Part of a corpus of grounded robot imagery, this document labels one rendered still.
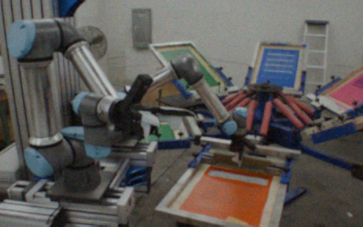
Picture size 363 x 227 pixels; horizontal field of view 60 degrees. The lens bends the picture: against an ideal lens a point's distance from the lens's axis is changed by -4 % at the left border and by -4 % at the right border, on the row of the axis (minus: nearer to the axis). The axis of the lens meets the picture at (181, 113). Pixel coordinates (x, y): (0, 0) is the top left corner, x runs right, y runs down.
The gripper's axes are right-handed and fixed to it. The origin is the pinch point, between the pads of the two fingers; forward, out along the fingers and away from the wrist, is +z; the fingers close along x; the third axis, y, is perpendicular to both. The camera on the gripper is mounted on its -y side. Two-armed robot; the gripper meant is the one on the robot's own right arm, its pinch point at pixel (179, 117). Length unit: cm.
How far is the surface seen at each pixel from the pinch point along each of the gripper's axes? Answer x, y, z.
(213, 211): -73, 63, -22
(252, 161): -119, 48, -21
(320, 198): -290, 129, 3
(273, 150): -142, 45, -16
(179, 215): -57, 62, -32
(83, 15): -367, -64, -467
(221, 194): -90, 61, -26
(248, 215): -79, 62, -6
